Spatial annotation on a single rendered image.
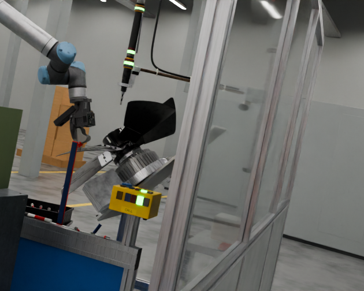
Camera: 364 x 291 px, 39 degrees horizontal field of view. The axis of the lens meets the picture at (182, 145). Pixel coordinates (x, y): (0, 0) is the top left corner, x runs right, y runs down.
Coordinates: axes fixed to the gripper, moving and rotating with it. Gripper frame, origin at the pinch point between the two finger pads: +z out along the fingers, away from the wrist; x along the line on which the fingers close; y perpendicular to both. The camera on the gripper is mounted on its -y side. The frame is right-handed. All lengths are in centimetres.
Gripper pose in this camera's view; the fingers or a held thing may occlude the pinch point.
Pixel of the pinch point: (77, 147)
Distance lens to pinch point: 215.0
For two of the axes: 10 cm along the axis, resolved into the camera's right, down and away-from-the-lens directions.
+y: 9.5, -1.0, -2.8
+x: 2.9, 0.1, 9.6
